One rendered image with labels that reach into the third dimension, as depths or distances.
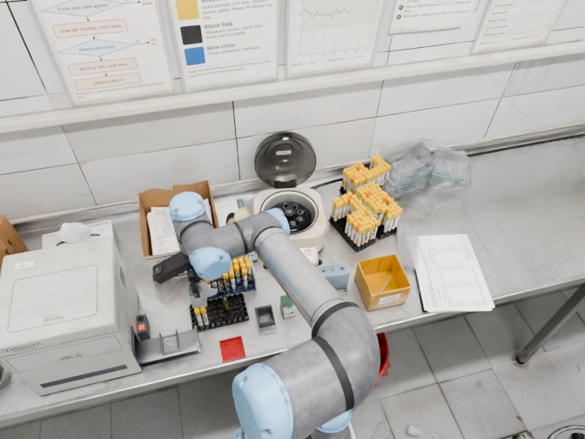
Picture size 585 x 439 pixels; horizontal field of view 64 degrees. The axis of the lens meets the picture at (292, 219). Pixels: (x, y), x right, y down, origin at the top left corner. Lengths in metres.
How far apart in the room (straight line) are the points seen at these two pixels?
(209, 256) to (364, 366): 0.39
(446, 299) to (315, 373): 0.97
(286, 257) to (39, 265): 0.72
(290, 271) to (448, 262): 0.91
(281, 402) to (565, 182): 1.73
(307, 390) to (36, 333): 0.76
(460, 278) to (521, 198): 0.51
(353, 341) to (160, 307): 0.94
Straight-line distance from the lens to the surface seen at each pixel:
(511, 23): 1.81
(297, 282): 0.83
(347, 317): 0.74
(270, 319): 1.47
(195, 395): 2.35
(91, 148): 1.63
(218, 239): 0.96
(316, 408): 0.68
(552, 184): 2.14
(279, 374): 0.67
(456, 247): 1.73
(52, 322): 1.26
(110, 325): 1.21
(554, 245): 1.91
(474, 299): 1.62
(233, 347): 1.44
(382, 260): 1.54
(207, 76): 1.48
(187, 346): 1.42
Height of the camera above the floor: 2.18
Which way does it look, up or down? 50 degrees down
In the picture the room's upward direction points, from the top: 2 degrees clockwise
